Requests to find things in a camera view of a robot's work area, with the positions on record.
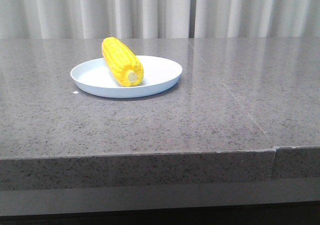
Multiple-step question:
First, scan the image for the light blue round plate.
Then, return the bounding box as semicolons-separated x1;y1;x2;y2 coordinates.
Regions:
70;55;183;99

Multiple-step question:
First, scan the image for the yellow corn cob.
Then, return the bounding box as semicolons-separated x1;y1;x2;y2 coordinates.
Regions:
101;37;144;87

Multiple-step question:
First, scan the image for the white curtain right panel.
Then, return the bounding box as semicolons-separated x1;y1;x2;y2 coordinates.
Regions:
189;0;320;38

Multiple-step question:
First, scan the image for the white curtain panel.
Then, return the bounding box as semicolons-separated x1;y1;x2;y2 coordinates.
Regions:
189;0;320;38
0;0;195;39

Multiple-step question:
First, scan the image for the white curtain left panel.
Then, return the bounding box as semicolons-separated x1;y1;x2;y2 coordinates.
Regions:
0;0;195;39

